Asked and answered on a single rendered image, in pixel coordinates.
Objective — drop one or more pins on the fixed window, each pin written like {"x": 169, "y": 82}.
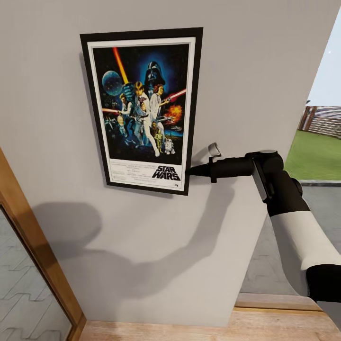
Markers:
{"x": 314, "y": 160}

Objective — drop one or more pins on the poster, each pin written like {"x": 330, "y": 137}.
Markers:
{"x": 143, "y": 87}

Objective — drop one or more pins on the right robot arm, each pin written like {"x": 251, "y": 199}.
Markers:
{"x": 311, "y": 264}

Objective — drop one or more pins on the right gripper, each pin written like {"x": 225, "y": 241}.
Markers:
{"x": 221, "y": 169}

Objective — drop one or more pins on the door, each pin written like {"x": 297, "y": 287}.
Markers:
{"x": 36, "y": 300}

